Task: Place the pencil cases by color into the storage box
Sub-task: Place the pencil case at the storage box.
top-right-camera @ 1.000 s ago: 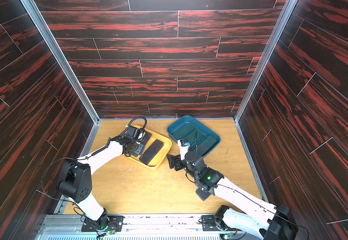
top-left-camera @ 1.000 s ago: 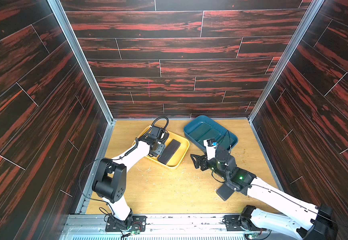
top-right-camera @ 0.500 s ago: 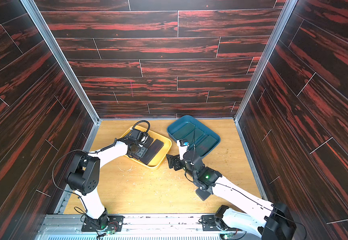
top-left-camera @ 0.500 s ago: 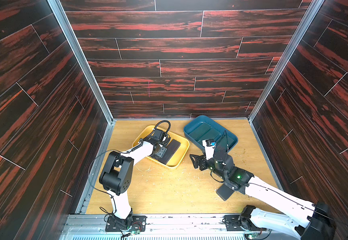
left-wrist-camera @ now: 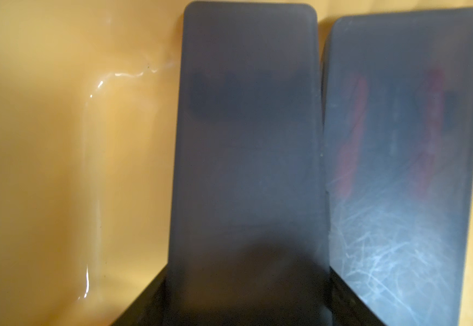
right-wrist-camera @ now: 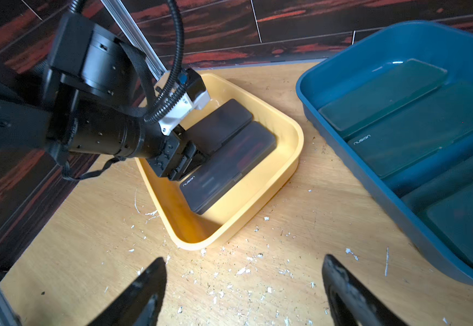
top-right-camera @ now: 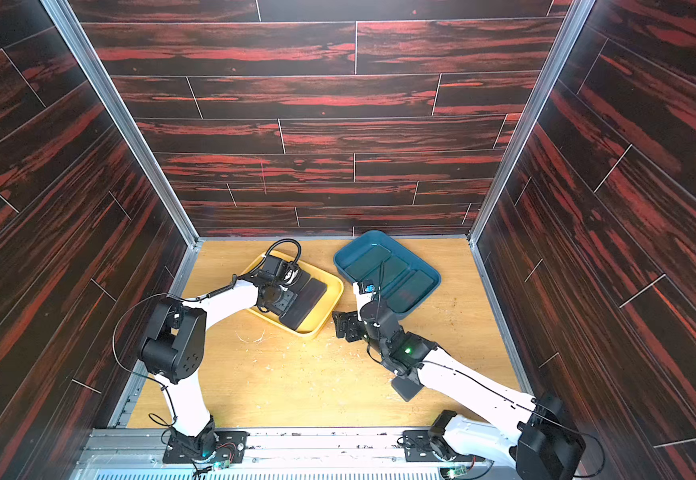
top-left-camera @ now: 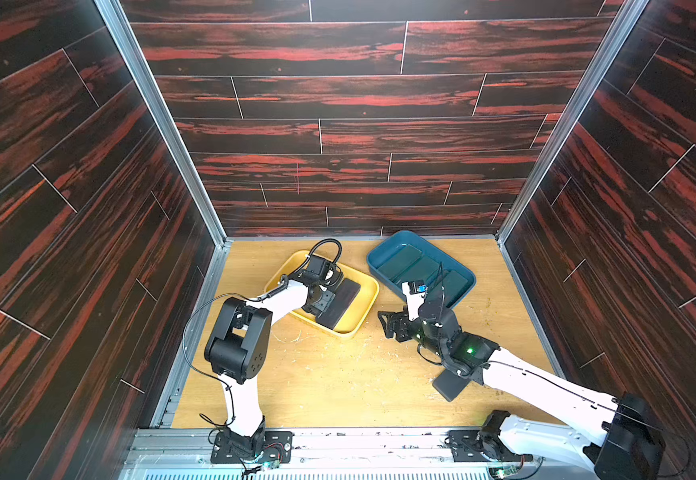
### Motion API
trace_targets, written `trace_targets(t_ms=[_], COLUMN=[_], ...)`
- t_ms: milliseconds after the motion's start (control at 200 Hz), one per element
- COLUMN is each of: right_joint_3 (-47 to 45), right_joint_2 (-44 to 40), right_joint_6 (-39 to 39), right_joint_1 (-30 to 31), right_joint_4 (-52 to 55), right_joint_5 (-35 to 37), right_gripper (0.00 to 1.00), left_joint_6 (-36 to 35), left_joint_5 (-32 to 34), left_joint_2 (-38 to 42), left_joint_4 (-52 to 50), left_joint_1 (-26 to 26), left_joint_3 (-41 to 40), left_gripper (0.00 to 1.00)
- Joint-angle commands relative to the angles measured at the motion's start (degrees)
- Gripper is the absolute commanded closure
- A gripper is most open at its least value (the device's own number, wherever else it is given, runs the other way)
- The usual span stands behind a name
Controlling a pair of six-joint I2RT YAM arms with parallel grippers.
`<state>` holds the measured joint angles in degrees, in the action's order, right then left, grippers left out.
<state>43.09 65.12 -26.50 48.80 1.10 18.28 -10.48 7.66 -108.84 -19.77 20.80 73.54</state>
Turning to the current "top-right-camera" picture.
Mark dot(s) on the teal plastic storage tray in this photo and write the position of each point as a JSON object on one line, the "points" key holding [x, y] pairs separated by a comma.
{"points": [[404, 280]]}

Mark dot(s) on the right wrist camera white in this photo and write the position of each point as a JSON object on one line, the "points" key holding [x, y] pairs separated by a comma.
{"points": [[364, 292]]}

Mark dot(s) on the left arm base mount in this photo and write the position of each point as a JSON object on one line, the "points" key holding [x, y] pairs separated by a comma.
{"points": [[222, 447]]}

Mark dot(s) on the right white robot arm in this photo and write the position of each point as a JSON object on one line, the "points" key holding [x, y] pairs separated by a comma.
{"points": [[535, 437]]}

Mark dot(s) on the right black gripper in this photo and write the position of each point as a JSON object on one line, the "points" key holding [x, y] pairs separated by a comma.
{"points": [[354, 324]]}

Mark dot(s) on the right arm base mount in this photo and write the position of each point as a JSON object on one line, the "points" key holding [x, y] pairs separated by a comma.
{"points": [[428, 445]]}

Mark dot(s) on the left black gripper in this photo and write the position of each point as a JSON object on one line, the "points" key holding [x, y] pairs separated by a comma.
{"points": [[289, 298]]}

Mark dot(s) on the yellow plastic storage tray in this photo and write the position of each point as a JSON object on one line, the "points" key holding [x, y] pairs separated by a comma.
{"points": [[319, 316]]}

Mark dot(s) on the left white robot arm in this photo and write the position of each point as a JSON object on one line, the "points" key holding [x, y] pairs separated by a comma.
{"points": [[174, 341]]}

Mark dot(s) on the black pencil case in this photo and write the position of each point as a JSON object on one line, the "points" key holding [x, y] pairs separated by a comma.
{"points": [[307, 294], [407, 386]]}

